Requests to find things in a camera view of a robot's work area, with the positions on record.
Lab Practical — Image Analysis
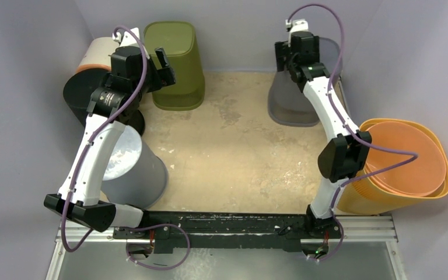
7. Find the yellow mesh waste bin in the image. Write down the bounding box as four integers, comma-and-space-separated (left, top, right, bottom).
337, 118, 448, 215

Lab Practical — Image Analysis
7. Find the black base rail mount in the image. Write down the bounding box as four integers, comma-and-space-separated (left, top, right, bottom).
113, 211, 343, 254

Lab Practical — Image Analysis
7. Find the purple cable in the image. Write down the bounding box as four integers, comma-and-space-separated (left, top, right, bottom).
59, 25, 191, 271
285, 3, 419, 264

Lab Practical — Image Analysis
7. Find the aluminium frame rail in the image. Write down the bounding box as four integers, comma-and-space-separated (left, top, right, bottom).
46, 216, 405, 279

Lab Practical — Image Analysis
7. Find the cream three-drawer mini cabinet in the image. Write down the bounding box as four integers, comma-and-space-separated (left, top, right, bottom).
76, 37, 120, 73

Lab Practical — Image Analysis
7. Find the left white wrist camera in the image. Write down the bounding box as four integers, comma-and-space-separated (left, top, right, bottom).
112, 27, 140, 47

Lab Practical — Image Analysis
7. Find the orange smooth bucket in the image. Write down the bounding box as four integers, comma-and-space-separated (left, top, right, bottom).
361, 121, 448, 197

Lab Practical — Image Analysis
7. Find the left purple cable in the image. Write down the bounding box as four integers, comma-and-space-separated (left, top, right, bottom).
59, 25, 191, 271

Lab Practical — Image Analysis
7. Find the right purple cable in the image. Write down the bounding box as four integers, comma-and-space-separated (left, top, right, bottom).
285, 3, 419, 264

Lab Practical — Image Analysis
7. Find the light grey smooth bucket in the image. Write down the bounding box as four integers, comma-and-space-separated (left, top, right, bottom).
101, 126, 169, 209

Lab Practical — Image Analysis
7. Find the olive green waste bin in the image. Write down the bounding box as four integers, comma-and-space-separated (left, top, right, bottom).
143, 21, 205, 111

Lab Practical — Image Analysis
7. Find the black ribbed waste bin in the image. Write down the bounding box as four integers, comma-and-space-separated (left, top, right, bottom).
63, 68, 145, 136

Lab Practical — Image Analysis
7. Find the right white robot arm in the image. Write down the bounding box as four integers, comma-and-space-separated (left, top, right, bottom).
275, 31, 372, 219

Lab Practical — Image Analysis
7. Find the dark grey mesh bin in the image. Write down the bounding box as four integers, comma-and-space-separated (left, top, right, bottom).
267, 37, 340, 127

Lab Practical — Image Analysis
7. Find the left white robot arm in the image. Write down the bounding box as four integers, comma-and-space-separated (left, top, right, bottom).
44, 46, 174, 232

